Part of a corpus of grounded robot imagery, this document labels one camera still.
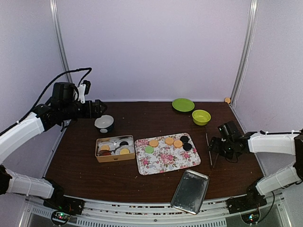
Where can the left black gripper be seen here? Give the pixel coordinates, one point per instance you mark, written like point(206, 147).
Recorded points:
point(89, 114)

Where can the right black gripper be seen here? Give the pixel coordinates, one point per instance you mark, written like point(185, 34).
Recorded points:
point(214, 145)

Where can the metal tongs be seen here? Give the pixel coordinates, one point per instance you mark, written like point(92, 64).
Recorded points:
point(211, 160)

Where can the tan biscuit cookie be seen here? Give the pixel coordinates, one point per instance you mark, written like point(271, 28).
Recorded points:
point(124, 151)
point(153, 143)
point(169, 141)
point(104, 147)

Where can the black sandwich cookie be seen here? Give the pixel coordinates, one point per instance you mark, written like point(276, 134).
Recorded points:
point(187, 146)
point(124, 143)
point(184, 139)

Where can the beige cookie tin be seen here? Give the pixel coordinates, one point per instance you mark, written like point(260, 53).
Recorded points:
point(113, 143)

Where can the silver metal tin lid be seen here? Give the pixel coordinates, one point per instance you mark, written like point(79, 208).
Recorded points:
point(190, 192)

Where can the floral rectangular tray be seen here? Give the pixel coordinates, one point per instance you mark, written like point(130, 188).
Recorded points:
point(165, 158)

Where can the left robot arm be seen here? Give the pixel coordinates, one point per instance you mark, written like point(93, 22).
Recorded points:
point(66, 103)

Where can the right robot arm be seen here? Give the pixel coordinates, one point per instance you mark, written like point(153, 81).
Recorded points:
point(233, 143)

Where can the white and dark bowl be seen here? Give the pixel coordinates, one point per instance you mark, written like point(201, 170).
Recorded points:
point(104, 124)

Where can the green bowl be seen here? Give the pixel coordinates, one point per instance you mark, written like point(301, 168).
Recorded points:
point(201, 117)

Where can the green plate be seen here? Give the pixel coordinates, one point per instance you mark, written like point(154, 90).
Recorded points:
point(183, 105)

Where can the green cookie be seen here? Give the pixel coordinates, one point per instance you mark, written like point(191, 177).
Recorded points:
point(149, 149)

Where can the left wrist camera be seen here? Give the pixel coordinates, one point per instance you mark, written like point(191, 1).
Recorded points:
point(83, 90)

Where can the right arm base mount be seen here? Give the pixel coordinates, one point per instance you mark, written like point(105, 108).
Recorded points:
point(243, 201)

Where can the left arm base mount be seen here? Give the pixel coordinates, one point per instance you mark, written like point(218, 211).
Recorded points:
point(63, 203)

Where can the left aluminium frame post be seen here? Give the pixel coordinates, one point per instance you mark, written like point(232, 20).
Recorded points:
point(58, 34)

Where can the aluminium frame post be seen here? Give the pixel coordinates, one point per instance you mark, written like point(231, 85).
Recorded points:
point(58, 34)
point(248, 41)

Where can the front aluminium rail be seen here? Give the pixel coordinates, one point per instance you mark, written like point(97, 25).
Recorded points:
point(213, 213)

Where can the right aluminium frame post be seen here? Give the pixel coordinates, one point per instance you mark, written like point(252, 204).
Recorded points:
point(248, 41)

